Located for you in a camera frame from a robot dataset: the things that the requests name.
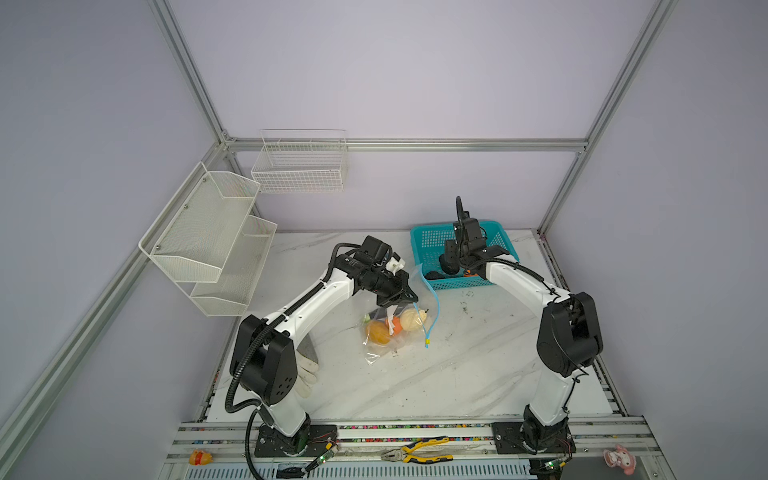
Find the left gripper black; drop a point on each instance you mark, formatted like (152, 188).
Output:
(402, 292)

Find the cream round toy food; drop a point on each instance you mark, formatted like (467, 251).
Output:
(413, 319)

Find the dark avocado toy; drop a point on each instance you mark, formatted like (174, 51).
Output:
(449, 264)
(434, 275)

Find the clear zip top bag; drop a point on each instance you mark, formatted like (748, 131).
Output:
(428, 300)

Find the yellow mango toy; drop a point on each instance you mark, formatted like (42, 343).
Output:
(377, 332)

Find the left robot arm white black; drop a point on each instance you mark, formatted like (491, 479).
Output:
(264, 366)

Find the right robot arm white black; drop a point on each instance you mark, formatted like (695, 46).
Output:
(569, 335)

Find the white work glove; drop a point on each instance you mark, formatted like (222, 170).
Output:
(306, 375)

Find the white mesh two-tier shelf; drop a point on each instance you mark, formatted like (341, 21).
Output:
(210, 242)

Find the pink white plush toy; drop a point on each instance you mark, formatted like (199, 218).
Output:
(620, 458)

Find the yellow handled pliers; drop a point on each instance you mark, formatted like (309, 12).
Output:
(419, 452)

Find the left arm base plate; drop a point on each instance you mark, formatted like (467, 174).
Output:
(297, 441)

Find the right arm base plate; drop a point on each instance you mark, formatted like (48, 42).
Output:
(528, 437)

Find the white wire wall basket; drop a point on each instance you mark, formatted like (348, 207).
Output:
(293, 161)

